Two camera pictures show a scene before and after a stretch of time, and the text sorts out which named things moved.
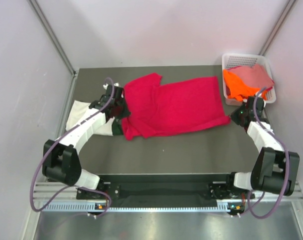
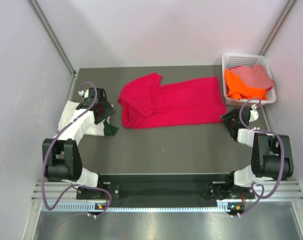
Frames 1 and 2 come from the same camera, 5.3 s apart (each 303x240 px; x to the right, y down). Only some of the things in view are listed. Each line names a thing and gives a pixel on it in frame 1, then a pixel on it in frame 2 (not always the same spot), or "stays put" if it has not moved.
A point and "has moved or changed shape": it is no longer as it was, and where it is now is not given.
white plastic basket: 231,60 stays put
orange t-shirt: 238,89 stays put
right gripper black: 233,116 -> 226,117
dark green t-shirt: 117,127 -> 109,129
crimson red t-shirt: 156,110 has moved or changed shape
